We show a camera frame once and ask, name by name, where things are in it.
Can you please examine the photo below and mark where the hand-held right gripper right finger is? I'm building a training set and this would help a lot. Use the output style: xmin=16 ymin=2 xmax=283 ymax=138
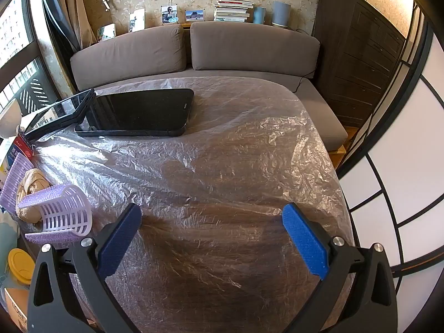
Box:
xmin=282 ymin=203 xmax=399 ymax=333

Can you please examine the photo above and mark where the window with dark frame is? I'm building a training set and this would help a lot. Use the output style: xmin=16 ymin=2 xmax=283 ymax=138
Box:
xmin=0 ymin=0 xmax=61 ymax=118

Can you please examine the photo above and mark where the beige curtain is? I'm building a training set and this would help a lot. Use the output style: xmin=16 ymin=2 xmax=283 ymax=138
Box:
xmin=35 ymin=0 xmax=92 ymax=101

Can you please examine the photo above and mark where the yellow lidded jar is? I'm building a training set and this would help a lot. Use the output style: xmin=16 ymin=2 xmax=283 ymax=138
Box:
xmin=7 ymin=248 xmax=36 ymax=287

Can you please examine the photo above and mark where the tall photo card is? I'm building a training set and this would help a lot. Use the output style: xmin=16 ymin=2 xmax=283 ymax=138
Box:
xmin=129 ymin=10 xmax=145 ymax=32

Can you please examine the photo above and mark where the white panel sliding door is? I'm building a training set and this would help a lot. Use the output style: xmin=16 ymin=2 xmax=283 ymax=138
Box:
xmin=335 ymin=3 xmax=444 ymax=333

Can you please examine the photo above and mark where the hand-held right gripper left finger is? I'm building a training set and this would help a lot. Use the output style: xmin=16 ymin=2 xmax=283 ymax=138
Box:
xmin=27 ymin=203 xmax=143 ymax=333

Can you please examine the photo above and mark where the stack of books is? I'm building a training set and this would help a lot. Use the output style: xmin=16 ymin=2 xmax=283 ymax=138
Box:
xmin=213 ymin=0 xmax=255 ymax=22

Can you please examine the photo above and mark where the small black tablet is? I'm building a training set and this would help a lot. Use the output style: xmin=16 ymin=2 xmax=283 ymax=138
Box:
xmin=25 ymin=88 xmax=96 ymax=142

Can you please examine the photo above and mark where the grey cylinder speaker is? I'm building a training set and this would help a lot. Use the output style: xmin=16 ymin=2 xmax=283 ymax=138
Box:
xmin=271 ymin=1 xmax=291 ymax=28

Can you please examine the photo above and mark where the white carton with red label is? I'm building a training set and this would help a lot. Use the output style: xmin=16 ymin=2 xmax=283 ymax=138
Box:
xmin=0 ymin=136 xmax=34 ymax=181

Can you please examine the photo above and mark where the beige crumpled cloth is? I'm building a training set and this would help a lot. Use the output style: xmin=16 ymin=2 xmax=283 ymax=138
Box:
xmin=17 ymin=168 xmax=52 ymax=223

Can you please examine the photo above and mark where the dark wooden cabinet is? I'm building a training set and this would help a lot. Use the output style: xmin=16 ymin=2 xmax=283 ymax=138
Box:
xmin=314 ymin=0 xmax=406 ymax=127

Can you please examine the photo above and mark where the clear plastic table cover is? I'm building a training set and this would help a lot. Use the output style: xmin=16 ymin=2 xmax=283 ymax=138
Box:
xmin=26 ymin=76 xmax=358 ymax=333

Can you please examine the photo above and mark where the framed photo print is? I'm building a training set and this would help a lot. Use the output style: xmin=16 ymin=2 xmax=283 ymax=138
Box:
xmin=97 ymin=24 xmax=116 ymax=42

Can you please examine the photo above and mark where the portrait photo print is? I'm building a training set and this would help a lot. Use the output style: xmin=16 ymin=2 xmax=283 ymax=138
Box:
xmin=162 ymin=5 xmax=180 ymax=25

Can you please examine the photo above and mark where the grey sofa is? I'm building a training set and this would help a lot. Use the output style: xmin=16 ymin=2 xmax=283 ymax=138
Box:
xmin=74 ymin=74 xmax=348 ymax=151

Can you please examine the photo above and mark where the large black tablet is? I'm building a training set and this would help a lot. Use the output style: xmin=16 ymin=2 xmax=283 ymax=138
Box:
xmin=74 ymin=88 xmax=195 ymax=137

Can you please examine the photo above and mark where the cardboard box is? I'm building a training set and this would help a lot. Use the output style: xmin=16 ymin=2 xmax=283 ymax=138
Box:
xmin=3 ymin=286 xmax=30 ymax=332

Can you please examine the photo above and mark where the white cup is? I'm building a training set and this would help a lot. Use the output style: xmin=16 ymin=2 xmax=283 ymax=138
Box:
xmin=0 ymin=99 xmax=21 ymax=137

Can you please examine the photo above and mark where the purple mesh hair roller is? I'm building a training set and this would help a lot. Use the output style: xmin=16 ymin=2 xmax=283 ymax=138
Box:
xmin=0 ymin=153 xmax=35 ymax=212
xmin=16 ymin=185 xmax=94 ymax=247

